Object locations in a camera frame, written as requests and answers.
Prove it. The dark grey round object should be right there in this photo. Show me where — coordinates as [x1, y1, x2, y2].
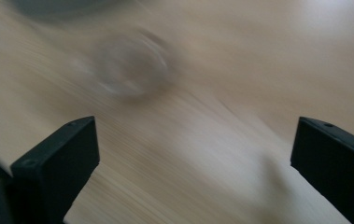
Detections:
[10, 0, 117, 21]

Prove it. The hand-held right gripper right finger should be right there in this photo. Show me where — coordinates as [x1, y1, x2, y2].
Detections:
[290, 116, 354, 224]

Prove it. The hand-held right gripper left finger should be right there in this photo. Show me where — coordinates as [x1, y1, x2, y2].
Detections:
[10, 116, 101, 224]

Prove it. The clear glass cup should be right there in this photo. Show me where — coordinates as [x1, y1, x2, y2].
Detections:
[92, 28, 170, 97]

